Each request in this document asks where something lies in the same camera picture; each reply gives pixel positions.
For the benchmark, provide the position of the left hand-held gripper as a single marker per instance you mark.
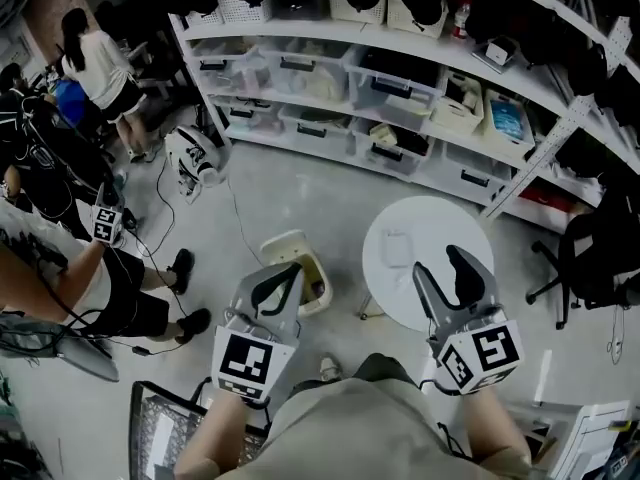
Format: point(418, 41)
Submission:
point(243, 361)

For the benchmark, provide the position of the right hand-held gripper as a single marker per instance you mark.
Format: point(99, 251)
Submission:
point(492, 350)

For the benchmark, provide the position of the beige plastic trash bin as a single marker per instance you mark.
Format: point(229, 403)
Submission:
point(320, 273)

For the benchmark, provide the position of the person's right forearm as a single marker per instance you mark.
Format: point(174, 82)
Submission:
point(492, 425)

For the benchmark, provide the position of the person's left forearm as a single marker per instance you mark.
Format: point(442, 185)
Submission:
point(220, 438)

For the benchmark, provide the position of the dark trash piece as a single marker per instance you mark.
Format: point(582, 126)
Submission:
point(316, 288)

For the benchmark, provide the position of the white round table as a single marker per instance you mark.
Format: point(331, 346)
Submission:
point(400, 293)

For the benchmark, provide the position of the person's light shoe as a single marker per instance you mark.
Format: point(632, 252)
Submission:
point(330, 368)

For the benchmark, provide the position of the black office chair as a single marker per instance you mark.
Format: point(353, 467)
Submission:
point(595, 258)

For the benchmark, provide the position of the person's beige shirt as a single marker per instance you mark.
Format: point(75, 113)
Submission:
point(360, 433)

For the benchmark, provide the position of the black mesh chair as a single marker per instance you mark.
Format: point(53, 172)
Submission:
point(160, 433)

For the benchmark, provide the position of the beige slotted basket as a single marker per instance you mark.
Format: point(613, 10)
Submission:
point(507, 123)
point(457, 115)

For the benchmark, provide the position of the white drawer unit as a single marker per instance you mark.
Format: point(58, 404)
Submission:
point(592, 440)

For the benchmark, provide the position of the grey padded board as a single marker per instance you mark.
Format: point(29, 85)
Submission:
point(55, 343)

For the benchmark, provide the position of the group of clear storage boxes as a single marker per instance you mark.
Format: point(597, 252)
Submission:
point(320, 75)

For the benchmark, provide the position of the small white box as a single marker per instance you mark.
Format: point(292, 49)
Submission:
point(501, 50)

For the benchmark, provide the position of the red label bottle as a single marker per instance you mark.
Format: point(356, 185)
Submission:
point(461, 20)

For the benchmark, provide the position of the white slotted basket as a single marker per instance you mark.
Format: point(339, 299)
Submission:
point(357, 12)
point(415, 22)
point(245, 10)

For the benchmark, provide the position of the white metal shelving unit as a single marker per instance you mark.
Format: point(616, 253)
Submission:
point(320, 30)

